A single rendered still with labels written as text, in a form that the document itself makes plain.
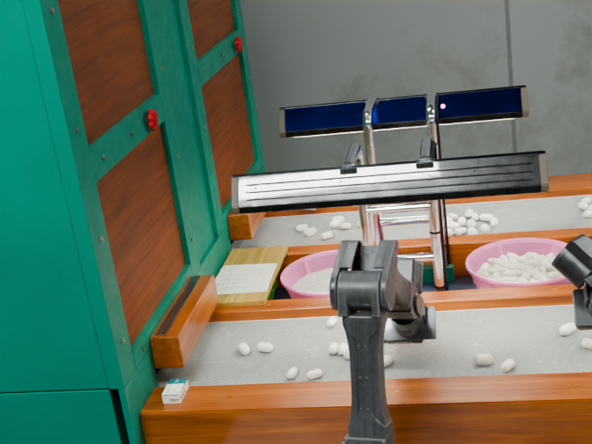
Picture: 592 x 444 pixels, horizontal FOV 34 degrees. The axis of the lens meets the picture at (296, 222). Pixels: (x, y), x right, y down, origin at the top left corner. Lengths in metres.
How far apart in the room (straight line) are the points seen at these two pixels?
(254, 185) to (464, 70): 1.77
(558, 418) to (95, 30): 1.07
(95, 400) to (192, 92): 0.84
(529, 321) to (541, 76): 1.70
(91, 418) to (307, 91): 2.03
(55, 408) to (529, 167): 1.00
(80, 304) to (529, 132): 2.29
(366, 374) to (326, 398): 0.29
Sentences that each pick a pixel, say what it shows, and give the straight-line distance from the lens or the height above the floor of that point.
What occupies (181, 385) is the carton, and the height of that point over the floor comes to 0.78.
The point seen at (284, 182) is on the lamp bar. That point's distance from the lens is 1.92.
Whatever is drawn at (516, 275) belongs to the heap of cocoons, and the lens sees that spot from 2.28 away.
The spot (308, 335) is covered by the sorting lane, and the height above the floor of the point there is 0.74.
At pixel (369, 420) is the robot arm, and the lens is 1.53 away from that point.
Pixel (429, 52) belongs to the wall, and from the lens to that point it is 3.56.
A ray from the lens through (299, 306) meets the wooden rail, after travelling 2.15.
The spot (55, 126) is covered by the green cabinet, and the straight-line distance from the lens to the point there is 1.62.
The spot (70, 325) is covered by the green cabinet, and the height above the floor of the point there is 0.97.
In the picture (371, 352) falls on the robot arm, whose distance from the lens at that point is 1.50.
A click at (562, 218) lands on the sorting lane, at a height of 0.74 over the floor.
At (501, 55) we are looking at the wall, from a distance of 3.58.
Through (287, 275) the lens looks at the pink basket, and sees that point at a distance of 2.34.
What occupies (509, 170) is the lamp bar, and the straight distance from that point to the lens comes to 1.88.
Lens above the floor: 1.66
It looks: 20 degrees down
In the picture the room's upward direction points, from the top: 8 degrees counter-clockwise
